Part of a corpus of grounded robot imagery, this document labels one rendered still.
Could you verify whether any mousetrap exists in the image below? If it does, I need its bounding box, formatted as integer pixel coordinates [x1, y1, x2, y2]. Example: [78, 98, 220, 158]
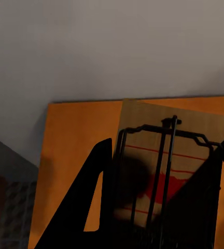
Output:
[112, 100, 224, 249]

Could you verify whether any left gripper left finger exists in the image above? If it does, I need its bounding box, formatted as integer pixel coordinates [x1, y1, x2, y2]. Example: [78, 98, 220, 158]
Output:
[34, 138, 113, 249]

